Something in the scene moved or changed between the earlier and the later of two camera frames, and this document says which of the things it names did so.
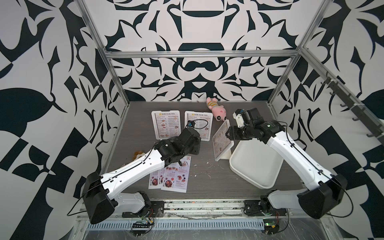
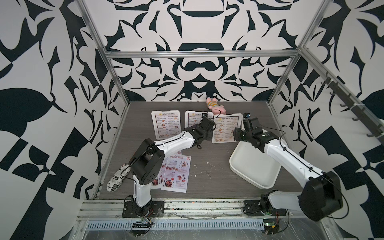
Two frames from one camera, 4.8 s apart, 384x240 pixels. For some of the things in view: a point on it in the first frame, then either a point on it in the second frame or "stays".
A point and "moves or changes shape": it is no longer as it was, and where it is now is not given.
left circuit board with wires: [139, 228] stays
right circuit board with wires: [271, 226] stays
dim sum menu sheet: [168, 124] stays
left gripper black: [195, 150] -> [209, 136]
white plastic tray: [255, 162] stays
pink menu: [175, 177] stays
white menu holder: [222, 144] moves or changes shape
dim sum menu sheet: [221, 141] moves or changes shape
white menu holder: [166, 124] stays
